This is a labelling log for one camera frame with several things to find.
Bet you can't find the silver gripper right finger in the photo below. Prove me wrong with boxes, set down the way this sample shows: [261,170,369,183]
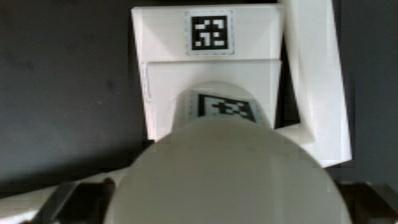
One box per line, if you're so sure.
[337,182,398,224]

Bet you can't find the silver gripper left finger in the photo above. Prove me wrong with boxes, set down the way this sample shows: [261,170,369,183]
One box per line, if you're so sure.
[30,178,115,224]

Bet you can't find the white lamp bulb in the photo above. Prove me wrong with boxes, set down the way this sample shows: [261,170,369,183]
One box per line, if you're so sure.
[104,82,351,224]

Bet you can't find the white lamp base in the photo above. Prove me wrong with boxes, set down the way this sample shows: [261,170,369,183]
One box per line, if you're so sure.
[131,3,284,140]

